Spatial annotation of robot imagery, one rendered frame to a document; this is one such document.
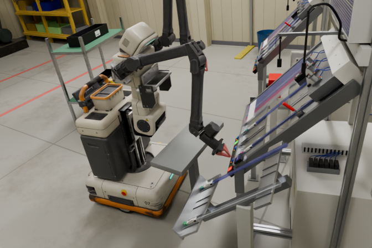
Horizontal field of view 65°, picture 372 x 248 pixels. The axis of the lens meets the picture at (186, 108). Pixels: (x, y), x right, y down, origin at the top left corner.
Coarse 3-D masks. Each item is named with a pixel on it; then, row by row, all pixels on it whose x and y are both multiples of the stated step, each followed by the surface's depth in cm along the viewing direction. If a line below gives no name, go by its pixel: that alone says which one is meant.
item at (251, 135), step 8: (264, 112) 175; (256, 120) 177; (264, 120) 166; (256, 128) 167; (264, 128) 158; (248, 136) 170; (256, 136) 159; (248, 144) 161; (256, 144) 152; (240, 152) 163; (248, 152) 154
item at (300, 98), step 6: (318, 48) 172; (312, 54) 174; (294, 84) 165; (306, 84) 151; (300, 90) 152; (306, 90) 146; (294, 96) 153; (300, 96) 147; (306, 96) 141; (294, 102) 148; (300, 102) 142; (312, 102) 132; (318, 102) 127; (294, 108) 143; (306, 108) 133; (294, 120) 134
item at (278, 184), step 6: (270, 186) 97; (276, 186) 95; (258, 192) 99; (264, 192) 98; (240, 198) 105; (246, 198) 103; (228, 204) 109; (234, 204) 106; (216, 210) 112; (222, 210) 111; (198, 216) 120; (204, 216) 117; (186, 222) 124
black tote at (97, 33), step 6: (96, 24) 361; (102, 24) 358; (84, 30) 342; (90, 30) 353; (96, 30) 338; (102, 30) 349; (72, 36) 323; (78, 36) 333; (84, 36) 317; (90, 36) 327; (96, 36) 338; (72, 42) 316; (78, 42) 313; (84, 42) 318; (90, 42) 328
